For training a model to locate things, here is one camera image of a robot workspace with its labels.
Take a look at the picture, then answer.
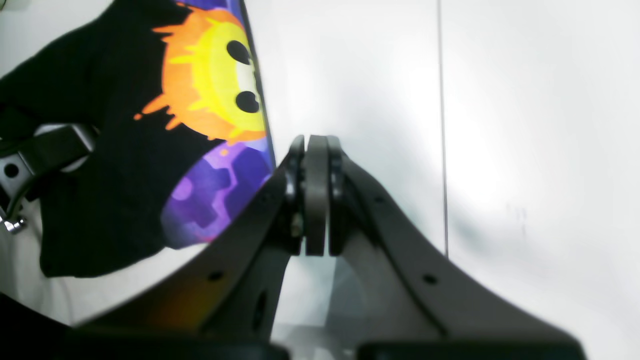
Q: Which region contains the black T-shirt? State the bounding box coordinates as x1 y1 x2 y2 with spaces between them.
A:
1 0 274 278

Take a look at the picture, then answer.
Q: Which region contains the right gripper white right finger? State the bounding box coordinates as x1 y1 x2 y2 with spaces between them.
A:
323 136 586 360

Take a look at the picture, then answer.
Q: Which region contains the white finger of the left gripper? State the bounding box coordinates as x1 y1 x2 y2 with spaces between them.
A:
0 124 98 233

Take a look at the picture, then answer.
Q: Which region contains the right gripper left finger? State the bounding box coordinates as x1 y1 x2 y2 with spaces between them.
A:
57 135 305 360

